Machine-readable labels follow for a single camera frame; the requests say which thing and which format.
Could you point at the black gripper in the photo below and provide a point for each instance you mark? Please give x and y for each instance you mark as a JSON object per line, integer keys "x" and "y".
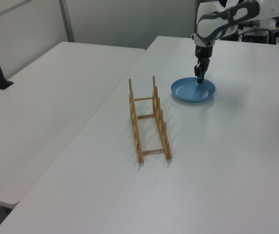
{"x": 203, "y": 51}

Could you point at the blue round plate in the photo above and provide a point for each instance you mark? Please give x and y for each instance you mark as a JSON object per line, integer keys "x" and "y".
{"x": 193, "y": 91}

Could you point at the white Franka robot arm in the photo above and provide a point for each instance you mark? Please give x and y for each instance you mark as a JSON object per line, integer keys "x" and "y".
{"x": 222, "y": 19}

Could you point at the wooden plate rack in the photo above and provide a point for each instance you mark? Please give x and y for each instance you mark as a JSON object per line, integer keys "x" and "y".
{"x": 160, "y": 122}

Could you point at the black lab equipment box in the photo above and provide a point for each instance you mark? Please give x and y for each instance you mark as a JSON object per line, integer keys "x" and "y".
{"x": 255, "y": 36}

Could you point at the white side table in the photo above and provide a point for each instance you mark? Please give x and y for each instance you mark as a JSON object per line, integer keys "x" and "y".
{"x": 44, "y": 109}

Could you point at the grey metal partition post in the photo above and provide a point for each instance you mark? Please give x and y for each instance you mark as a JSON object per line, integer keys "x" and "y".
{"x": 67, "y": 19}

